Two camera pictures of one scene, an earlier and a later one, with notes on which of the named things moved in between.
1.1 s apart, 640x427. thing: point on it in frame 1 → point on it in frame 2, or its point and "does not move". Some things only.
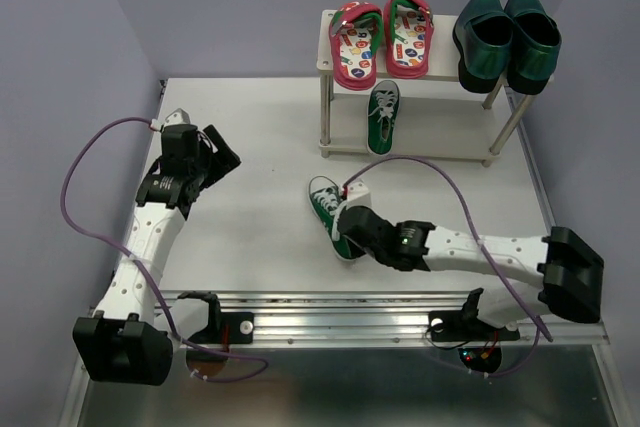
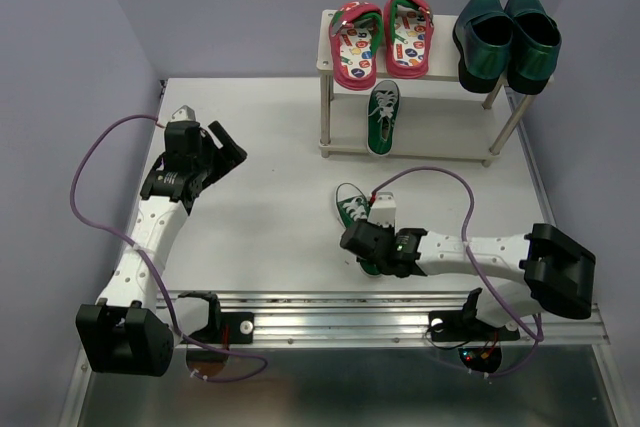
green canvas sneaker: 327,198 → 352,205
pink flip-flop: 354,29 does not move
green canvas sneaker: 382,116 does not move
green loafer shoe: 484,37 does not move
